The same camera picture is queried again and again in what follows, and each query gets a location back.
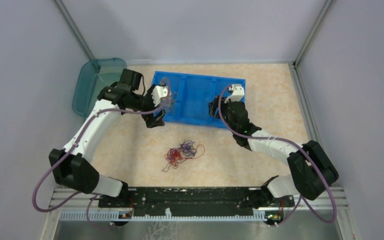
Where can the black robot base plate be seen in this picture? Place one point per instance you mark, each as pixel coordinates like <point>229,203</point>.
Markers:
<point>190,204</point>

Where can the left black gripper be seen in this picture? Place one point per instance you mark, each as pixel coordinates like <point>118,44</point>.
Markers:
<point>152,121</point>

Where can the aluminium frame rail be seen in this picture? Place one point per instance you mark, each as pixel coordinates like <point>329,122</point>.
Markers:
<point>76,207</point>

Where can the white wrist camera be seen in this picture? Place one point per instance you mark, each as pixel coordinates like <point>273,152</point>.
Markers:
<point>159,95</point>
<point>236,93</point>

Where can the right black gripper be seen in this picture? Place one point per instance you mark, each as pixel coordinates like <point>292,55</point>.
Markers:
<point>213,106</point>

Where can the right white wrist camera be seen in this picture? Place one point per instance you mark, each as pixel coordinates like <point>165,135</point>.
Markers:
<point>236,93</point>

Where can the teal translucent plastic tray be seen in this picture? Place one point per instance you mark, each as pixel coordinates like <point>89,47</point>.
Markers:
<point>93,77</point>

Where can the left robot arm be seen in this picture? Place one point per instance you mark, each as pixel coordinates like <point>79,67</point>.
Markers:
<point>71,166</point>

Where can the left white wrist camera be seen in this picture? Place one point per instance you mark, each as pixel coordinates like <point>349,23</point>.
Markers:
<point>159,95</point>

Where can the blue three-compartment bin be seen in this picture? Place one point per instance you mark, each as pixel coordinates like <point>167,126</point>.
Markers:
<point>192,94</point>

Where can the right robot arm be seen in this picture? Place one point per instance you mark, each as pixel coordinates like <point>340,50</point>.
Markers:
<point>310,167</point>

